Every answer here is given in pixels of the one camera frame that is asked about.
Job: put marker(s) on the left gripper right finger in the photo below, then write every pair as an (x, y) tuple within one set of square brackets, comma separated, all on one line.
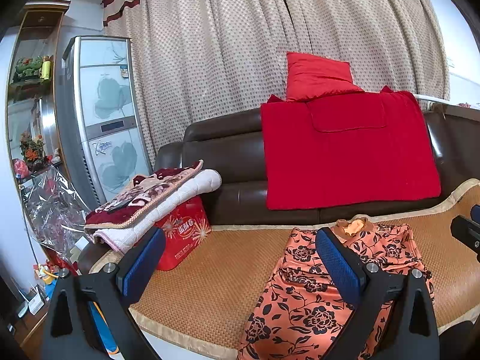
[(410, 332)]

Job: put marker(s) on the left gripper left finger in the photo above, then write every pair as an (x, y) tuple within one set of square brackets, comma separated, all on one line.
[(70, 332)]

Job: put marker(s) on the orange black floral garment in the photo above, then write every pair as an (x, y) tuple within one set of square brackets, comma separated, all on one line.
[(300, 312)]

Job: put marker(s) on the white quilted folded blanket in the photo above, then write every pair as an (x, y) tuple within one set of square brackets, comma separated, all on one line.
[(122, 240)]

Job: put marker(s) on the clear plastic wrapped bundle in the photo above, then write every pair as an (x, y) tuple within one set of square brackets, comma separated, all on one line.
[(55, 210)]

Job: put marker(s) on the woven bamboo seat mat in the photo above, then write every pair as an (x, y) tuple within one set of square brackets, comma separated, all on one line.
[(202, 305)]

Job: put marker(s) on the red gift box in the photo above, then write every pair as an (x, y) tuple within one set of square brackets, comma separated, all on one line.
[(185, 228)]

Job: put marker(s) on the maroon floral folded blanket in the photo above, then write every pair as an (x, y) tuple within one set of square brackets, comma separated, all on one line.
[(140, 196)]

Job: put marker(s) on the red blanket on sofa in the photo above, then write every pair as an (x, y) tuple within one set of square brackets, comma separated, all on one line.
[(347, 149)]

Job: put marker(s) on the wooden display cabinet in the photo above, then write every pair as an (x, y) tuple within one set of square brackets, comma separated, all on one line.
[(31, 104)]

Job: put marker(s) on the artificial flower arrangement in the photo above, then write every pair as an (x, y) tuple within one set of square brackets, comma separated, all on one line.
[(32, 149)]

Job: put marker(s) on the white floral standing air conditioner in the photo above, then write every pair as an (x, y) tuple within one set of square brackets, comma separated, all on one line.
[(98, 120)]

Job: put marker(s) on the dark brown leather sofa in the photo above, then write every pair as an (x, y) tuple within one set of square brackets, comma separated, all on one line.
[(233, 145)]

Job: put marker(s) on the yellow bottle on shelf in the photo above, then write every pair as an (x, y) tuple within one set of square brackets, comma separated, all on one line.
[(46, 68)]

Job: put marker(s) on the green jade ornament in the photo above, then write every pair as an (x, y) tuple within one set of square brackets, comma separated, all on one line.
[(28, 69)]

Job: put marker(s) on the red satin pillow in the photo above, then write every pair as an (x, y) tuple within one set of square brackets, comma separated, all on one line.
[(310, 77)]

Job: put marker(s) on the beige dotted curtain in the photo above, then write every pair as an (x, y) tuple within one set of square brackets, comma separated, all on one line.
[(197, 59)]

